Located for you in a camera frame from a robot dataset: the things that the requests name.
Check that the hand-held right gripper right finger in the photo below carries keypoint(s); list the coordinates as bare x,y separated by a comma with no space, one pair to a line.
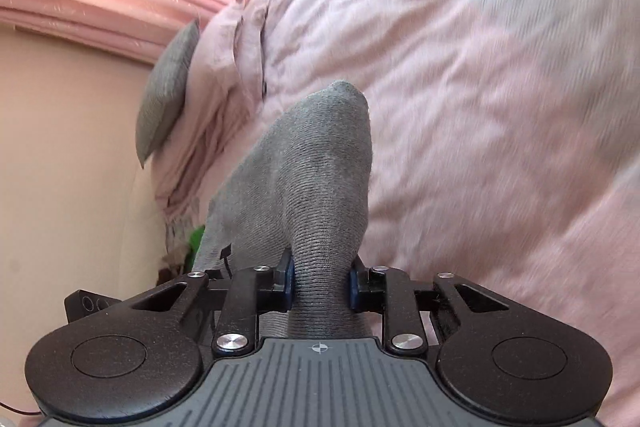
354,289

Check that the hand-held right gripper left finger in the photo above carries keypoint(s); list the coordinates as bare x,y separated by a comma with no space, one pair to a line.
287,279

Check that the grey knit skirt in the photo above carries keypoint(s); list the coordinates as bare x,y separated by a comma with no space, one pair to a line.
320,182

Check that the cream quilted headboard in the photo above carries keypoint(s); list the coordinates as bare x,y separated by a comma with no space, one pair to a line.
145,232

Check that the green cloth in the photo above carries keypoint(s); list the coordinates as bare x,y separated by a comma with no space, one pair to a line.
196,244

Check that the pink grey striped blanket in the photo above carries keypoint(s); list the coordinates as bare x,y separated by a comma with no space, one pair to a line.
475,132

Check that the pink pillow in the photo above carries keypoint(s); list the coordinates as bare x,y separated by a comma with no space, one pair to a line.
225,72

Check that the grey checked pillow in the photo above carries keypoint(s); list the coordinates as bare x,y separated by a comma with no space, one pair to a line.
167,97

